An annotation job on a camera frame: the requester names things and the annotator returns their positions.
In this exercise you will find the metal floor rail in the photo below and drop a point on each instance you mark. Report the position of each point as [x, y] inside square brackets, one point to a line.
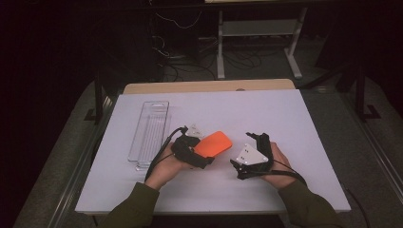
[74, 177]
[375, 148]

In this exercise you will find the person's left hand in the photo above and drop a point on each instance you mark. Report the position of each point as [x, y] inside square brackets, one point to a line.
[168, 167]

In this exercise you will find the clear plastic packaging tray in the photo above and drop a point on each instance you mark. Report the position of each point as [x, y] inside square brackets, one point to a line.
[150, 126]

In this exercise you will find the wooden table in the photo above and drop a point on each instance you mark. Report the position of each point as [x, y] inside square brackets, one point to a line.
[206, 86]

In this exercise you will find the black metal stand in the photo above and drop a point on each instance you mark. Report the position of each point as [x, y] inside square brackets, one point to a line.
[361, 95]
[99, 101]

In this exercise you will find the dark round table grommet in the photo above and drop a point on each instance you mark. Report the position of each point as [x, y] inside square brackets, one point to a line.
[240, 89]

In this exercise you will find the person's right hand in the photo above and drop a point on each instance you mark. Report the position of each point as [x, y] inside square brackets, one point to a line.
[282, 171]

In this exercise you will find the orange phone case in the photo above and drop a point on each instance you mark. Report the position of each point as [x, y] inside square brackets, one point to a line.
[214, 144]

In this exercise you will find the white metal desk frame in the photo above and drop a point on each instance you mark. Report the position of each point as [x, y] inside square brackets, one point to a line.
[259, 28]

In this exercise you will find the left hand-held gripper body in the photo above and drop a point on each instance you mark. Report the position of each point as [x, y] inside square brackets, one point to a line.
[185, 152]

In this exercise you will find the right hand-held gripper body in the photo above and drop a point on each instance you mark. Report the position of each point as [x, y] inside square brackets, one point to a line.
[253, 156]

